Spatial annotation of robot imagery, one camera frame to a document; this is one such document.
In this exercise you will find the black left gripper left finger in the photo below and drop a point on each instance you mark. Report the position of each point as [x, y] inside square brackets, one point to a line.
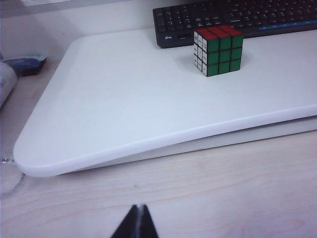
[128, 228]

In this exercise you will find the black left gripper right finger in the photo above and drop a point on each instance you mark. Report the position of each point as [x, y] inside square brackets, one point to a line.
[148, 228]

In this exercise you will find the Rubik's cube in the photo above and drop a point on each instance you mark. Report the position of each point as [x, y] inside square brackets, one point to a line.
[223, 52]

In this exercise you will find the white desk riser board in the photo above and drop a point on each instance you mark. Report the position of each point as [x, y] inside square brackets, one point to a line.
[138, 104]

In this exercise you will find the white desk riser base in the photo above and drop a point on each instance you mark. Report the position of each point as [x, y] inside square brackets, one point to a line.
[247, 139]

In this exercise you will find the white cylindrical bottle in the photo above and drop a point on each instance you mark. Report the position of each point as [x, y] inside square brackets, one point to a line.
[6, 81]

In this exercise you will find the dark blue package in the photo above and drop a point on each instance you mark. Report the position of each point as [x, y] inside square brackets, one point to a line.
[24, 64]

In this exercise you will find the black computer keyboard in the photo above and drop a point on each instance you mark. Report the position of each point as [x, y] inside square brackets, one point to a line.
[260, 15]

